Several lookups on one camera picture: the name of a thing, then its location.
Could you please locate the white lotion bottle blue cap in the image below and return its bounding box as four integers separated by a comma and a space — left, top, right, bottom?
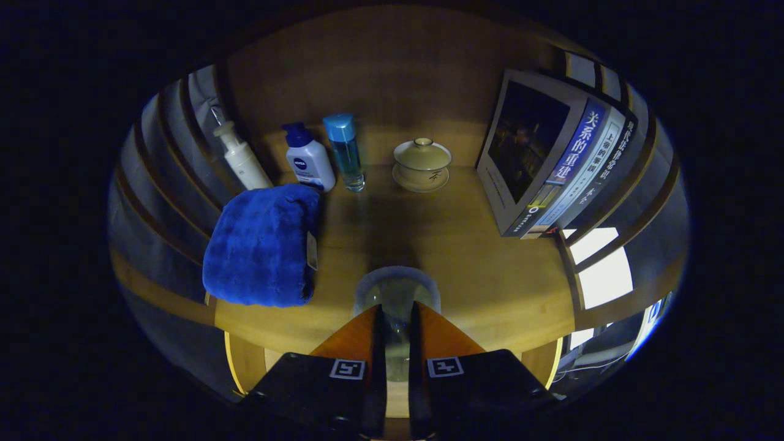
281, 122, 337, 193

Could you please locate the pale spine book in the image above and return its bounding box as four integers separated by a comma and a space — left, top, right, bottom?
539, 107, 627, 236

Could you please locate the blue spine book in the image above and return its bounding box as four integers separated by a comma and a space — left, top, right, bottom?
476, 69, 607, 238

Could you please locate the wooden countertop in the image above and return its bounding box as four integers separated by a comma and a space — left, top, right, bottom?
214, 162, 576, 356

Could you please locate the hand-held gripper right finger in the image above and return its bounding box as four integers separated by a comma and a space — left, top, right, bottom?
409, 300, 561, 440

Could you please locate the blue towel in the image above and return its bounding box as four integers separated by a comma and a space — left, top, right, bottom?
202, 184, 322, 308

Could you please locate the teal clear bottle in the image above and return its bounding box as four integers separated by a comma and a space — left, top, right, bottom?
323, 113, 366, 193

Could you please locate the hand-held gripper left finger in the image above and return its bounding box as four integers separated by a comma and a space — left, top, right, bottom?
236, 303, 388, 440

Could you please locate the white pump bottle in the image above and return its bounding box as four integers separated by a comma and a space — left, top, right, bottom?
213, 121, 274, 190

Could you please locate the wooden cabinet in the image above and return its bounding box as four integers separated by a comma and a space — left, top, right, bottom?
110, 6, 687, 399

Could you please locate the lidded ceramic tea cup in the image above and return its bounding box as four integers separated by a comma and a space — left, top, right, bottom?
392, 138, 453, 194

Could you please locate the black spine book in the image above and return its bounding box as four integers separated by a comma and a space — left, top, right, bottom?
551, 116, 639, 233

